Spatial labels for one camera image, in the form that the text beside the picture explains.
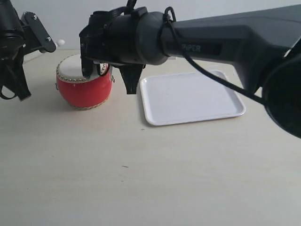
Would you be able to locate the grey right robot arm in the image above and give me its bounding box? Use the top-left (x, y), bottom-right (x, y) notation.
top-left (79, 0), bottom-right (301, 137)

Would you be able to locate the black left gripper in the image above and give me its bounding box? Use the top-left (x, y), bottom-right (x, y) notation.
top-left (0, 11), bottom-right (56, 101)

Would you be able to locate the white rectangular tray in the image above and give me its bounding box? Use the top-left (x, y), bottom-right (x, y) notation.
top-left (140, 72), bottom-right (246, 126)

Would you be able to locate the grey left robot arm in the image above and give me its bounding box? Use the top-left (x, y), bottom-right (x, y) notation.
top-left (0, 0), bottom-right (56, 101)

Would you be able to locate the white drumstick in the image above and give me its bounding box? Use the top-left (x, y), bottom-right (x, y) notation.
top-left (55, 40), bottom-right (65, 47)

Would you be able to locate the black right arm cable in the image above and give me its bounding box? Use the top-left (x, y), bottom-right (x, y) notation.
top-left (155, 6), bottom-right (269, 106)

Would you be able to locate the small red drum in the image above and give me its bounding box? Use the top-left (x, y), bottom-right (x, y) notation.
top-left (56, 54), bottom-right (115, 110)

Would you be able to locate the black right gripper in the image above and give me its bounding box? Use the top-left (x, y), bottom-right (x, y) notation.
top-left (79, 10), bottom-right (145, 95)

